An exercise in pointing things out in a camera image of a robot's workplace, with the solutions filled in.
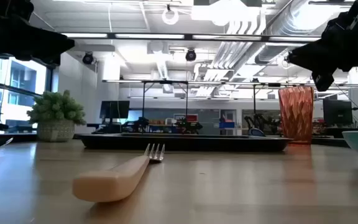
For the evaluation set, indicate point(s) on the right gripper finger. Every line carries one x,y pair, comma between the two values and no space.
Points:
304,57
323,81

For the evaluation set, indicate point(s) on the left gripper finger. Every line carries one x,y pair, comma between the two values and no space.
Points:
56,43
50,60

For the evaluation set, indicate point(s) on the orange faceted plastic cup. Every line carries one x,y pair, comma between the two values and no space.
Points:
296,115

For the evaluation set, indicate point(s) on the black rectangular tray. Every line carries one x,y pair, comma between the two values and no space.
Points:
182,143

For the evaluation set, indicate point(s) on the black computer monitor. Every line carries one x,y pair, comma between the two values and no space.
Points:
114,109
337,112

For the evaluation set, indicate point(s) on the green plant in white pot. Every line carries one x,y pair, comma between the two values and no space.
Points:
56,115

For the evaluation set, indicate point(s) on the background black robot arms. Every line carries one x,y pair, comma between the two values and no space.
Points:
261,123

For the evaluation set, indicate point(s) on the blue grey rounded object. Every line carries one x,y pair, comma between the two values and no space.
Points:
256,132

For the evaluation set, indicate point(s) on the blue background box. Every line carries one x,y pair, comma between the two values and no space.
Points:
227,125

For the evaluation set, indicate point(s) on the overhead LED light bar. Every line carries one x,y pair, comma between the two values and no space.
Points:
166,36

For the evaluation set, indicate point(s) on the red background sign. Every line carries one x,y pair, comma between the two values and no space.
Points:
186,118

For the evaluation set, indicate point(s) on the round black ceiling camera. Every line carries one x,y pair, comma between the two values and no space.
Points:
190,55
88,58

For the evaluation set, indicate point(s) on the black background workstation frame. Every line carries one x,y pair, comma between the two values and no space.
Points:
165,82

